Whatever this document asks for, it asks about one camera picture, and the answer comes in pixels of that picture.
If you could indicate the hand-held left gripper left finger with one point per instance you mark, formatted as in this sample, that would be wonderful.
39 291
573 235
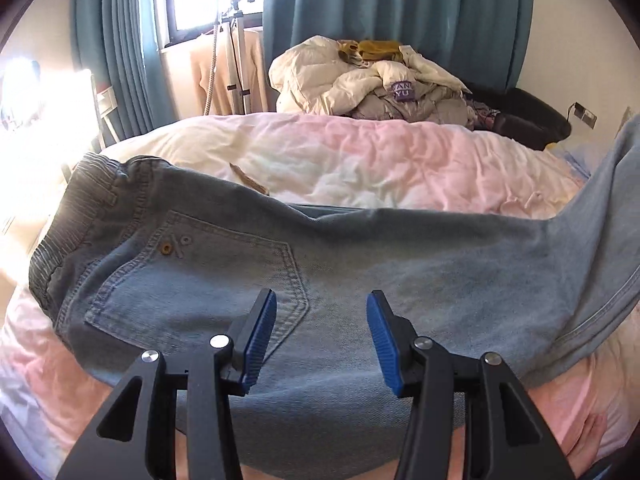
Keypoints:
260 340

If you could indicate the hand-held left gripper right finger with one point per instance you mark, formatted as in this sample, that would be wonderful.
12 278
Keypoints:
385 350

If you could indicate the grey-blue denim jeans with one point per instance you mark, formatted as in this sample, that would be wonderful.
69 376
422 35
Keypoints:
350 250

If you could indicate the brown cloth strip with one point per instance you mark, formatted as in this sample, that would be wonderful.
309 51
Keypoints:
247 180

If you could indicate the pastel pink white blanket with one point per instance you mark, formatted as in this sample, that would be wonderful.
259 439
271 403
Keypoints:
350 160

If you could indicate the dark patterned garment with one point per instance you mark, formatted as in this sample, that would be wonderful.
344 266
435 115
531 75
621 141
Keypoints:
480 112

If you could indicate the light blue pillow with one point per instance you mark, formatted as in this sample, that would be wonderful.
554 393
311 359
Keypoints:
575 157

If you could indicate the beige sweater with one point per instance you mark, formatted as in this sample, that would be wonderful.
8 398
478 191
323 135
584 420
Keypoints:
205 75

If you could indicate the white down jacket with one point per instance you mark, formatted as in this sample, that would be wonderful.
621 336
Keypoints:
310 70

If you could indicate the black sofa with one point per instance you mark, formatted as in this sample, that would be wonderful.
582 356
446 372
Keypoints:
530 110

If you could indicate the garment steamer stand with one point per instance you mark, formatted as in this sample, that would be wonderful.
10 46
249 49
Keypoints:
235 60

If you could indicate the white chair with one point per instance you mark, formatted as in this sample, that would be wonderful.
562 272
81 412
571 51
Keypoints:
95 110

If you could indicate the small white stand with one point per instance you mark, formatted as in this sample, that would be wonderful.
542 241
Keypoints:
107 100

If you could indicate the cream shirt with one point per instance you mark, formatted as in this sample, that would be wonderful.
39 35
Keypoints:
430 67

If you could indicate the white vanity desk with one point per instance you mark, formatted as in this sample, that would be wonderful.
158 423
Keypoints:
20 170

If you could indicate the mustard yellow garment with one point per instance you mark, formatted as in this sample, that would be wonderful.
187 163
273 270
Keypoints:
380 49

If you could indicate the narrow teal curtain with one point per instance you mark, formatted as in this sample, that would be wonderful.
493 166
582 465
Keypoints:
115 35

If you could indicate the wide teal curtain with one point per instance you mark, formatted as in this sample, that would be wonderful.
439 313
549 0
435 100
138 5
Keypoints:
425 5

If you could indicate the oval lit mirror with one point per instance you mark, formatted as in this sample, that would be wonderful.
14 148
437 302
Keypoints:
17 80

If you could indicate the wall socket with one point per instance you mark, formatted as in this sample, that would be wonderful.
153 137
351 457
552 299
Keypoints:
584 116

